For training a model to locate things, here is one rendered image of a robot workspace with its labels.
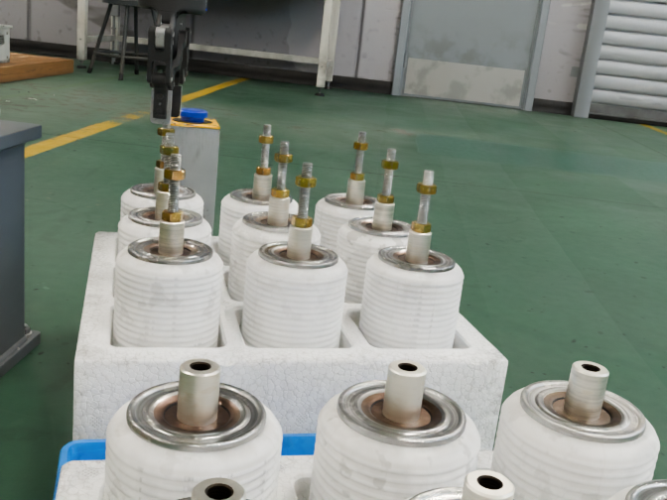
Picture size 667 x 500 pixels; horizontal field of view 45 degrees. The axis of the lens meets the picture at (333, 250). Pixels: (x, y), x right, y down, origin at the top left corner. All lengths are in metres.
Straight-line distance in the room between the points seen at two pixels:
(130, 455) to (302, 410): 0.32
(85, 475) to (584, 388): 0.31
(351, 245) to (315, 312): 0.16
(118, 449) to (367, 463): 0.13
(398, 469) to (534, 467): 0.10
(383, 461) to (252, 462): 0.07
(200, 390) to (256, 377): 0.27
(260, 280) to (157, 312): 0.10
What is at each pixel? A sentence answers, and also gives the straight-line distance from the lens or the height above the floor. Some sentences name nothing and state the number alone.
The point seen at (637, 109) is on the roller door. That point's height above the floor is 0.10.
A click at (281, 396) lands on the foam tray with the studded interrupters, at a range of 0.72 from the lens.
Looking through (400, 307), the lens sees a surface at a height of 0.22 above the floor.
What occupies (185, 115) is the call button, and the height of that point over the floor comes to 0.32.
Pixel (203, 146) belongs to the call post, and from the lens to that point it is 1.10.
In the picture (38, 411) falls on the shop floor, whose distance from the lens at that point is 1.00.
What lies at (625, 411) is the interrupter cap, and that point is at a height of 0.25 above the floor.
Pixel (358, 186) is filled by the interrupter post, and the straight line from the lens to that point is 0.99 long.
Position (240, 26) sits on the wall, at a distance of 5.95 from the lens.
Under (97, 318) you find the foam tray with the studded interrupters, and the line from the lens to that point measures 0.77.
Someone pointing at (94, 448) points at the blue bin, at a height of 0.11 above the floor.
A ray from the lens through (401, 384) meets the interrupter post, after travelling 0.46.
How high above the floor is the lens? 0.47
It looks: 16 degrees down
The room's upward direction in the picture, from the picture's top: 6 degrees clockwise
